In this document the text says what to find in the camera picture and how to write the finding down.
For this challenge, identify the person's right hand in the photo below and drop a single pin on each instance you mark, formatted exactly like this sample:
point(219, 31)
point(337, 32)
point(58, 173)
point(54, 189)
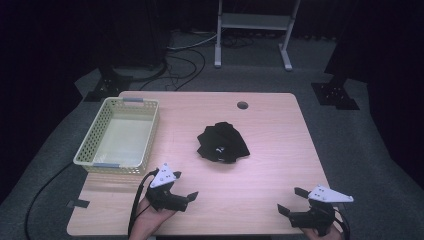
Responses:
point(321, 235)

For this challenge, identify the black printed T-shirt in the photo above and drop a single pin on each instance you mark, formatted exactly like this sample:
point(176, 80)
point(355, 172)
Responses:
point(221, 143)

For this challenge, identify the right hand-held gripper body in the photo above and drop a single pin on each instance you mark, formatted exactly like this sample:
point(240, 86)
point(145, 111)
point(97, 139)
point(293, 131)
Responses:
point(315, 218)

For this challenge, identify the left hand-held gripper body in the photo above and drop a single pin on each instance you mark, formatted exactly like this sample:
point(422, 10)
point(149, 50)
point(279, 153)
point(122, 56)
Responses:
point(164, 198)

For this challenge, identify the white metal stand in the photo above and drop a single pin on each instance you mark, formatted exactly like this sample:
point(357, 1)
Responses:
point(253, 21)

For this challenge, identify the person's left hand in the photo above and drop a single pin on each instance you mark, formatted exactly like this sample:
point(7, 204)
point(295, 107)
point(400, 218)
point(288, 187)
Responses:
point(148, 221)

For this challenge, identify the black floor stand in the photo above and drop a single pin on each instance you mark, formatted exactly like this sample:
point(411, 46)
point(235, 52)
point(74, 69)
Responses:
point(110, 83)
point(335, 95)

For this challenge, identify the grey tape strip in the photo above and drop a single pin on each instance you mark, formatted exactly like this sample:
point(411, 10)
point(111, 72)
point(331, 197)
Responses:
point(78, 203)

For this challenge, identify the pale yellow plastic basket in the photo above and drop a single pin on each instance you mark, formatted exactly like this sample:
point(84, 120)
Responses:
point(123, 141)

